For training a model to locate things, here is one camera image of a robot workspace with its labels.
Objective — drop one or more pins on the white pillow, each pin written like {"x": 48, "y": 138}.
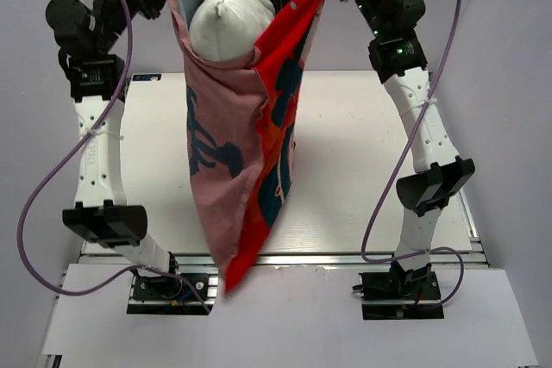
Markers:
{"x": 224, "y": 30}

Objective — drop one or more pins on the red patterned pillowcase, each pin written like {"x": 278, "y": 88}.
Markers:
{"x": 240, "y": 127}

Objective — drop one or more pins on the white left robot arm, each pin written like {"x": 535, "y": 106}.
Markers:
{"x": 97, "y": 77}

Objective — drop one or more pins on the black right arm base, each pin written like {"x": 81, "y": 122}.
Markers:
{"x": 398, "y": 295}

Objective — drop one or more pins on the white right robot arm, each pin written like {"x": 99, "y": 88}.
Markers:
{"x": 397, "y": 56}

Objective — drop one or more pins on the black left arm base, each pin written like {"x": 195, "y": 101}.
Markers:
{"x": 168, "y": 296}

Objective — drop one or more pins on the blue left corner sticker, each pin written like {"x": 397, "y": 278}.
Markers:
{"x": 150, "y": 77}

